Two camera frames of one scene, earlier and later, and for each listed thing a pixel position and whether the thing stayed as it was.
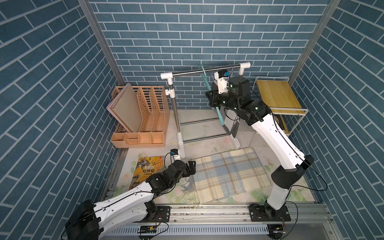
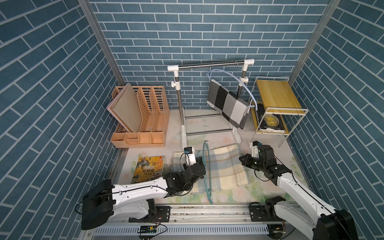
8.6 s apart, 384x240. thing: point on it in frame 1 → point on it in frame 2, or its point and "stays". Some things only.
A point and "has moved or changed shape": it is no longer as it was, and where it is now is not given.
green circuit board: (148, 229) stays
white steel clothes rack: (171, 92) → (244, 79)
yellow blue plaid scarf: (224, 175) has moved or changed shape
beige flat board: (124, 106) stays
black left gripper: (192, 170) → (200, 163)
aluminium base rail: (306, 222) stays
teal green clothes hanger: (203, 72) → (204, 172)
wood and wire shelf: (278, 94) stays
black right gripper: (213, 98) → (245, 162)
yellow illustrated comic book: (146, 167) stays
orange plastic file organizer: (154, 116) stays
